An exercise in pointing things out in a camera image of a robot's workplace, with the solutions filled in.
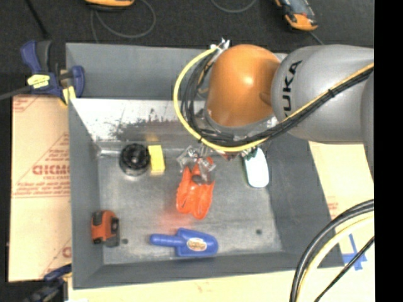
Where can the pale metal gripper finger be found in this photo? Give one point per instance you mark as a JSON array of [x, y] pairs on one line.
[[208, 167], [188, 156]]

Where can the blue toy trowel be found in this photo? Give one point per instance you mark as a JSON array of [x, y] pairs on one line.
[[189, 242]]

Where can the yellow block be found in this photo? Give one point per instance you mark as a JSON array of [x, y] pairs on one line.
[[156, 159]]

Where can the brown cardboard board red print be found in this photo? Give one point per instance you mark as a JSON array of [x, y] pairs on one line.
[[37, 175]]

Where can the orange and black tape measure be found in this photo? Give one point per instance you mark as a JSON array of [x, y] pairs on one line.
[[104, 228]]

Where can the grey metal bin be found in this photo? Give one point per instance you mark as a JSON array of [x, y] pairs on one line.
[[220, 206]]

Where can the white oval object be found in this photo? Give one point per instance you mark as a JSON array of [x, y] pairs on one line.
[[257, 170]]

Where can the orange toy lobster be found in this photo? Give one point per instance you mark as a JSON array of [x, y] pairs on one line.
[[193, 197]]

